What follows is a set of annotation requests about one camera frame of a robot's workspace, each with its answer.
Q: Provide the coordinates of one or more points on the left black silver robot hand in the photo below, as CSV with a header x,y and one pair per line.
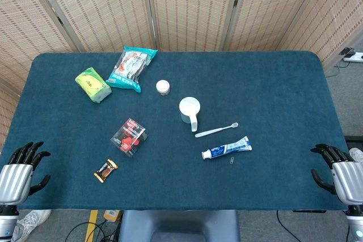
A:
x,y
14,182

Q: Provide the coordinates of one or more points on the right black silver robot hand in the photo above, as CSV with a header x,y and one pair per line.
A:
x,y
350,179

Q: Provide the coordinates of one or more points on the blue white toothpaste tube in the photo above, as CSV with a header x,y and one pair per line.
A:
x,y
227,148

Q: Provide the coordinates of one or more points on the white toothbrush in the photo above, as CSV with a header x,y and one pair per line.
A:
x,y
212,131

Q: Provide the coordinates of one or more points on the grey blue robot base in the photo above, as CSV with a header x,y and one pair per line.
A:
x,y
178,225

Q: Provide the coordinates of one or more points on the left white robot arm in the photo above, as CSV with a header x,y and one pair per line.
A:
x,y
7,222

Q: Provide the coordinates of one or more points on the white sneaker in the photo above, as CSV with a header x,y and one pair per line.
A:
x,y
31,222
356,155

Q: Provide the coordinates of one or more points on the yellow floor tape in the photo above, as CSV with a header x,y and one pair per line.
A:
x,y
91,225

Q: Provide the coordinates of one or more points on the brown orange chocolate bar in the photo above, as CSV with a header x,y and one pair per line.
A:
x,y
105,170

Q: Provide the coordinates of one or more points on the orange cardboard box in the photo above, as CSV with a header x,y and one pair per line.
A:
x,y
112,215

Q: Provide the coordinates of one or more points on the blue table cloth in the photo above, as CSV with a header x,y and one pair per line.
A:
x,y
269,97

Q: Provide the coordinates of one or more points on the metal paper clip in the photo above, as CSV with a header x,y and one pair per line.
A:
x,y
232,160

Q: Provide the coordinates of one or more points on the white power strip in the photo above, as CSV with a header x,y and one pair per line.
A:
x,y
356,57

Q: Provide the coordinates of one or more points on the clear box of coffee capsules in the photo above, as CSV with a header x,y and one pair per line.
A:
x,y
129,137

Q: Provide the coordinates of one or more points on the green tissue pack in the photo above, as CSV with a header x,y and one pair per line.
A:
x,y
92,84

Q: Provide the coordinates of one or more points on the black plug adapter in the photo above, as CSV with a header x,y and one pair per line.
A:
x,y
347,51

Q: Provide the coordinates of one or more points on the teal snack bag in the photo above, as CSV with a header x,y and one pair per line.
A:
x,y
129,67

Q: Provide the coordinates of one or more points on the small clear jar white lid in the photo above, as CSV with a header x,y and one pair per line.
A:
x,y
162,86

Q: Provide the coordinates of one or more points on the woven folding screen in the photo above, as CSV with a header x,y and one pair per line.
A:
x,y
190,12

